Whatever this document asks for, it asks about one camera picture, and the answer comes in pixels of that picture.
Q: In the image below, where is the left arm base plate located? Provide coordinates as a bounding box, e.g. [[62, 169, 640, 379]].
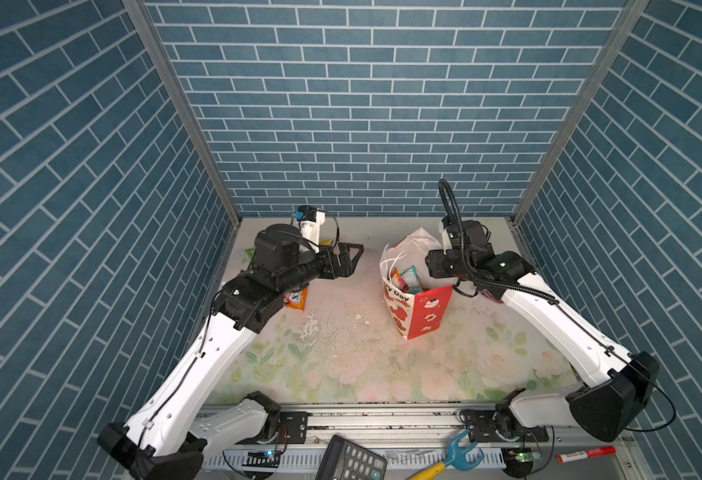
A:
[[242, 410, 310, 446]]

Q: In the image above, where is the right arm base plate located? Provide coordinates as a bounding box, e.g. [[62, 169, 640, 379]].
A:
[[458, 409, 549, 443]]

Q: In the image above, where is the black calculator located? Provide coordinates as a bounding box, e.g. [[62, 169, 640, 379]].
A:
[[315, 435, 387, 480]]

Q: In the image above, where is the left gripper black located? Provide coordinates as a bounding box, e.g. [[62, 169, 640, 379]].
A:
[[275, 242, 364, 297]]

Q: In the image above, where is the orange colourful snack packet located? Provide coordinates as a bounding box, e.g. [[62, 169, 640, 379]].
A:
[[284, 288, 308, 311]]

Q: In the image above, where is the red white paper gift bag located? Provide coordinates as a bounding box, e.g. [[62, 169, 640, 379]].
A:
[[379, 228, 453, 340]]

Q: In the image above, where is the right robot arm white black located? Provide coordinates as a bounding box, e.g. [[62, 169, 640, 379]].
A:
[[425, 249, 660, 442]]

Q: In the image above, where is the teal pink snack packet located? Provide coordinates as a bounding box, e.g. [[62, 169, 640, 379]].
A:
[[389, 266, 425, 295]]

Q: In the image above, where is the red white marker pen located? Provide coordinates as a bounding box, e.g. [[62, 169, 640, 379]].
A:
[[556, 446, 617, 463]]

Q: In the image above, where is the aluminium front rail frame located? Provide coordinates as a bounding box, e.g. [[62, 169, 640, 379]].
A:
[[122, 401, 652, 480]]

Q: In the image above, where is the blue yellow clamp tool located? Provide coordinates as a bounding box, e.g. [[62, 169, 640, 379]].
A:
[[411, 429, 485, 480]]

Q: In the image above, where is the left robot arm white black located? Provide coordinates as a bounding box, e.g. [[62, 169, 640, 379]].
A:
[[98, 223, 364, 479]]

